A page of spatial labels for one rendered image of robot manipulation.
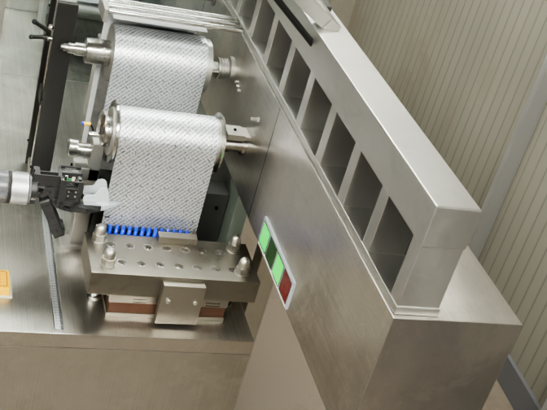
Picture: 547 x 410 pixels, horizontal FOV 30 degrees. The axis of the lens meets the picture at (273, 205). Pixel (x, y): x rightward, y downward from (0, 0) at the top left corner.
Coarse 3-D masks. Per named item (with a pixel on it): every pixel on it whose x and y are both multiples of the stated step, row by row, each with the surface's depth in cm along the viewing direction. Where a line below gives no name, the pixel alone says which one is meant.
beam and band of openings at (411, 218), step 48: (240, 0) 265; (288, 0) 230; (288, 48) 241; (336, 48) 206; (288, 96) 230; (336, 96) 199; (384, 96) 191; (336, 144) 203; (384, 144) 178; (336, 192) 197; (384, 192) 176; (432, 192) 162; (384, 240) 180; (432, 240) 162; (384, 288) 173; (432, 288) 168
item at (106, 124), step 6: (102, 120) 239; (108, 120) 235; (102, 126) 239; (108, 126) 234; (102, 132) 237; (108, 132) 234; (102, 138) 237; (108, 138) 235; (102, 144) 236; (108, 144) 236
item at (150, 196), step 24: (120, 168) 237; (144, 168) 239; (168, 168) 240; (120, 192) 241; (144, 192) 242; (168, 192) 244; (192, 192) 246; (120, 216) 244; (144, 216) 246; (168, 216) 248; (192, 216) 249
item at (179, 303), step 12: (168, 288) 232; (180, 288) 233; (192, 288) 234; (204, 288) 235; (168, 300) 233; (180, 300) 235; (192, 300) 236; (156, 312) 236; (168, 312) 236; (180, 312) 237; (192, 312) 238; (180, 324) 239; (192, 324) 240
